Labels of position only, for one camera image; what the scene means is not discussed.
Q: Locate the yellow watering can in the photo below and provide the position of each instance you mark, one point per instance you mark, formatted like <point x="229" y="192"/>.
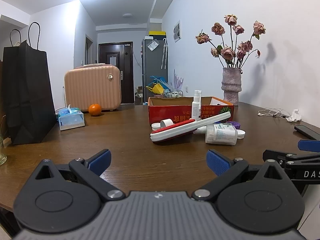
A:
<point x="157" y="88"/>

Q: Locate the paper sheet on door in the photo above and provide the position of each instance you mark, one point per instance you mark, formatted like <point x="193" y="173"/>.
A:
<point x="113" y="61"/>

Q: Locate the blue tissue pack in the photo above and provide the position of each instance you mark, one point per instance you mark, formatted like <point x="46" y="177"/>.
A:
<point x="71" y="118"/>

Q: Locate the white spray bottle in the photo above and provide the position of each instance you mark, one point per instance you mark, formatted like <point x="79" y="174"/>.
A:
<point x="196" y="107"/>

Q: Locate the purple flower wall sticker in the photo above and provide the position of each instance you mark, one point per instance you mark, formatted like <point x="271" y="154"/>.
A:
<point x="178" y="81"/>

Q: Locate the large white plastic bottle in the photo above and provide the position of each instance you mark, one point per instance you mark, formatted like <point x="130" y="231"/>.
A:
<point x="221" y="133"/>

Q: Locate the white and red lint brush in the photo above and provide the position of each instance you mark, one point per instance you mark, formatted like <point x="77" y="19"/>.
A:
<point x="172" y="132"/>

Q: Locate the yellow box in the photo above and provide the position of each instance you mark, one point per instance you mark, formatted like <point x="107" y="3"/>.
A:
<point x="157" y="33"/>

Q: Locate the clear drinking glass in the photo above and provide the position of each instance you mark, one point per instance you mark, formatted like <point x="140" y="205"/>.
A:
<point x="2" y="152"/>

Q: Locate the black paper bag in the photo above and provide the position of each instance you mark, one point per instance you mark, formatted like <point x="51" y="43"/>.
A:
<point x="25" y="92"/>

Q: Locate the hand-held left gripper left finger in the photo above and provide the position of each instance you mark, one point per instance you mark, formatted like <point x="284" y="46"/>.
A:
<point x="100" y="160"/>

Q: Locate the white folded umbrella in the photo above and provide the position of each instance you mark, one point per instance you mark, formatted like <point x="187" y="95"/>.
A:
<point x="164" y="55"/>

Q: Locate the paper sheet on refrigerator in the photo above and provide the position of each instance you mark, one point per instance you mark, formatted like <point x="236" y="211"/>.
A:
<point x="152" y="45"/>

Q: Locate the white ribbed lid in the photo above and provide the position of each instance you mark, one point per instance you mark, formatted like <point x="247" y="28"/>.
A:
<point x="241" y="134"/>
<point x="156" y="126"/>

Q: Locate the blue plastic frame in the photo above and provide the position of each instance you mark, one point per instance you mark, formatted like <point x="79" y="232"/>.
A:
<point x="158" y="78"/>

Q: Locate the purple blue plastic piece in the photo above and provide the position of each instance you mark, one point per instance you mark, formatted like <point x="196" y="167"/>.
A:
<point x="234" y="124"/>

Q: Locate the red cardboard box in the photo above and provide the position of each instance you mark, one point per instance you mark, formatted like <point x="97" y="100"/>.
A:
<point x="170" y="112"/>

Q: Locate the dried pink roses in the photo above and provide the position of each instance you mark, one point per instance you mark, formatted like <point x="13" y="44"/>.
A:
<point x="228" y="52"/>

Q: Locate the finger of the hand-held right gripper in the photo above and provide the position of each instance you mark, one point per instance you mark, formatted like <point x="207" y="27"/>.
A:
<point x="275" y="154"/>
<point x="309" y="145"/>

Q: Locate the round ceiling lamp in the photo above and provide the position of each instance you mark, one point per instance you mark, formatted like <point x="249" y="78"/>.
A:
<point x="127" y="15"/>

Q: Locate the crumpled white tissue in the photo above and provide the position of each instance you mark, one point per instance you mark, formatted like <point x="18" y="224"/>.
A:
<point x="294" y="116"/>

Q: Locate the cardboard boxes on floor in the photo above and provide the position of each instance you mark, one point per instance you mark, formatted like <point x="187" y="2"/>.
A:
<point x="139" y="96"/>

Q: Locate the white earphones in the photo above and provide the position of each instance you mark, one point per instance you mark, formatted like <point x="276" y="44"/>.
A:
<point x="271" y="111"/>

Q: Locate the dark brown door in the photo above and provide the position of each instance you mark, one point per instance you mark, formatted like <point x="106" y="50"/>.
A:
<point x="105" y="80"/>

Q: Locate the pink ribbed suitcase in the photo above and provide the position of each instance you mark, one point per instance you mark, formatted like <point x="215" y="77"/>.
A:
<point x="92" y="87"/>

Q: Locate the grey refrigerator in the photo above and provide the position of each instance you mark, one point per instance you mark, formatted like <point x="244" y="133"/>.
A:
<point x="152" y="65"/>

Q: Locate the pink textured vase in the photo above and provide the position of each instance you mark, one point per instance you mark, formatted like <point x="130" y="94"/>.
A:
<point x="232" y="87"/>

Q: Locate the orange fruit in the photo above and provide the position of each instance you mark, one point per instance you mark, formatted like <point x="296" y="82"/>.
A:
<point x="95" y="110"/>

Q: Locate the black phone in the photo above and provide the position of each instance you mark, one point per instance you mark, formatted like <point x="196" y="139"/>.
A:
<point x="306" y="131"/>

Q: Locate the framed wall picture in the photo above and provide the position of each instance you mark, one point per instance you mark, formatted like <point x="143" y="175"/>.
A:
<point x="177" y="31"/>

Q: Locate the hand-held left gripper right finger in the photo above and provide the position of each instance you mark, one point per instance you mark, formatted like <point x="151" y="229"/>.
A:
<point x="217" y="163"/>

